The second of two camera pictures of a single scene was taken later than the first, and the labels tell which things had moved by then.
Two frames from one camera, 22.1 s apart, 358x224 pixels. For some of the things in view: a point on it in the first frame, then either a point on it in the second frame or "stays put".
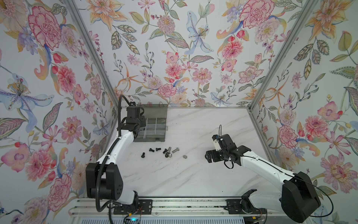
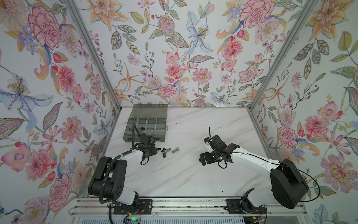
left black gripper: [143, 121] -> [153, 148]
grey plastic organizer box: [155, 115] stays put
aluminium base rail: [92, 207] stays put
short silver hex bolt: [175, 150] stays put
